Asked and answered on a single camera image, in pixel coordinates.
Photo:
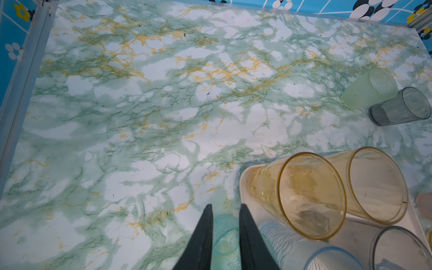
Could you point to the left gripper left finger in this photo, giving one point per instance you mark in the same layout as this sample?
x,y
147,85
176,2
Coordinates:
x,y
198,252

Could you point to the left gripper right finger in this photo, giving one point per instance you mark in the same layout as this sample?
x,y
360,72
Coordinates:
x,y
253,251

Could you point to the teal dotted glass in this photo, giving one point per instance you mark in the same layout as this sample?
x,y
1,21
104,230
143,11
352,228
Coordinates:
x,y
226,248

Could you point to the textured blue glass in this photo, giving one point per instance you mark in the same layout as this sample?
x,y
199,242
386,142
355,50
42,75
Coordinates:
x,y
294,252

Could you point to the tall amber glass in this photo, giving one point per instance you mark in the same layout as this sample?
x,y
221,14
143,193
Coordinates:
x,y
303,191

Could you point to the tall yellow glass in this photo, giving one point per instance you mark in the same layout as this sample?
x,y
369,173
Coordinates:
x,y
375,186

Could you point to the tall grey glass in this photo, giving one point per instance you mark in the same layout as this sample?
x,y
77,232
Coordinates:
x,y
396,248

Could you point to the cream plastic tray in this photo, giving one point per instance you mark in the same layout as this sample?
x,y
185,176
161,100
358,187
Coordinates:
x,y
356,234

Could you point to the small pink glass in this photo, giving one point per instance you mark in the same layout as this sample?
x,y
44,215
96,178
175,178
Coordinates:
x,y
424,205

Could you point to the small light green glass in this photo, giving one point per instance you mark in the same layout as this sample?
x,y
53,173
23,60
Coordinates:
x,y
373,87

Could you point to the small grey glass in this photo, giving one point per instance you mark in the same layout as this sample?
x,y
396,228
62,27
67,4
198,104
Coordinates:
x,y
409,105

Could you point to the left aluminium corner post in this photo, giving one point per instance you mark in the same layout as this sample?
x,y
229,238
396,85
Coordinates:
x,y
25,28

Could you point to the aluminium corner post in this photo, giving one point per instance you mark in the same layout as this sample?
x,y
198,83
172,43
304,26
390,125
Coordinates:
x,y
25,28
422,21

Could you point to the right aluminium corner post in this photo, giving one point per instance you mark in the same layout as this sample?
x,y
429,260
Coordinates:
x,y
422,21

